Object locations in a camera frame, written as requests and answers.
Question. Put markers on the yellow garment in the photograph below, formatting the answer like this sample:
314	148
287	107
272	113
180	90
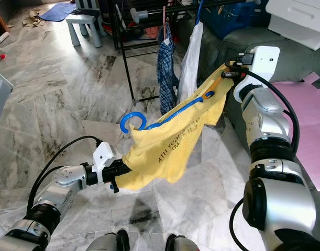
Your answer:
170	146

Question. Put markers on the blue plaid shirt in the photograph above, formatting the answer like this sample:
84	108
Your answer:
166	73

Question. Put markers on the blue plastic hanger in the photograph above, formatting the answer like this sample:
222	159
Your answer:
200	10
175	111

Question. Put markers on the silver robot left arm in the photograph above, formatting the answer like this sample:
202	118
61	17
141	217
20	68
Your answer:
65	180

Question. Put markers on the pink plastic hanger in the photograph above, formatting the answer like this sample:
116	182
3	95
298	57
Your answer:
164	21

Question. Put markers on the blue hard suitcase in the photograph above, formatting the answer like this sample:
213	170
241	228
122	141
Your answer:
238	20

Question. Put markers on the white shirt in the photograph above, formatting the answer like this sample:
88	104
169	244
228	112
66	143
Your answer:
190	63

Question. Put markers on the green sofa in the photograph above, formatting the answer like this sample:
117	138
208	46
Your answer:
306	63

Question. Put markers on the grey robot left leg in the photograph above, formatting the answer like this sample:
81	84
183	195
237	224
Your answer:
110	243

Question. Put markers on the grey robot leg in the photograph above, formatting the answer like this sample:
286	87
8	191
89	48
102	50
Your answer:
110	243
183	243

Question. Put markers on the white drawer cabinet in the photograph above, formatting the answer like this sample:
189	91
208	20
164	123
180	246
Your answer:
298	21

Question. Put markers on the pink blanket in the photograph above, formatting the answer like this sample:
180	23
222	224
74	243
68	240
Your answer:
306	130

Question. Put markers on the grey robot right leg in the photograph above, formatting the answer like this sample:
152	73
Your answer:
183	243

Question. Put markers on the black metal drying rack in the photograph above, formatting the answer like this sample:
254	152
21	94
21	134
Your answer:
128	63

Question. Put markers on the beige crumpled cloth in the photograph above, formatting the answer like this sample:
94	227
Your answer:
33	20

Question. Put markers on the blue floor mat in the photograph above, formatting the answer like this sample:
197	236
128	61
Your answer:
57	11

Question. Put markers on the light blue kids chair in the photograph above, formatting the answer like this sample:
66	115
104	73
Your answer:
82	21

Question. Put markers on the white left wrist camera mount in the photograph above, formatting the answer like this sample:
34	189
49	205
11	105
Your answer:
103	157

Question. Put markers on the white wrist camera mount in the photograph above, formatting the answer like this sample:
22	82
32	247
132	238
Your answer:
103	157
264	60

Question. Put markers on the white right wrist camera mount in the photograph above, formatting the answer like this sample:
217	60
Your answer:
264	60

